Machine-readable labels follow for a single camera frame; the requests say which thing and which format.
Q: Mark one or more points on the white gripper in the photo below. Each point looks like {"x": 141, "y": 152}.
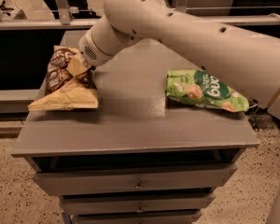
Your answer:
{"x": 90, "y": 51}

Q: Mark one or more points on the brown sea salt chip bag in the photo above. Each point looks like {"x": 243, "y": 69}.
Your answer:
{"x": 62, "y": 90}

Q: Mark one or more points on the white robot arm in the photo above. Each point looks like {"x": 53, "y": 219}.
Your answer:
{"x": 247, "y": 61}

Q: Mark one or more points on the green rice chip bag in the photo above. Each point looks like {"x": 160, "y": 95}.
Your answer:
{"x": 194, "y": 87}

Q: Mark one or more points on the grey drawer cabinet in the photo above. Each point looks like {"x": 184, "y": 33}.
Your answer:
{"x": 134, "y": 126}

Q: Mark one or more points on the top drawer front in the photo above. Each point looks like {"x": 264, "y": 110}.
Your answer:
{"x": 138, "y": 179}

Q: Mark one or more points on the drawer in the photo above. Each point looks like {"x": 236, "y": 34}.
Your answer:
{"x": 137, "y": 204}
{"x": 138, "y": 179}
{"x": 170, "y": 217}

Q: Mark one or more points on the middle drawer front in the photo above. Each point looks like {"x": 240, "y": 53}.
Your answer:
{"x": 137, "y": 204}

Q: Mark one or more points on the bottom drawer front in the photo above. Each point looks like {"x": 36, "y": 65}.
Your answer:
{"x": 170, "y": 217}

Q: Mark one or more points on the metal railing frame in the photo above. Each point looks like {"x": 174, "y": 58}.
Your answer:
{"x": 234, "y": 12}

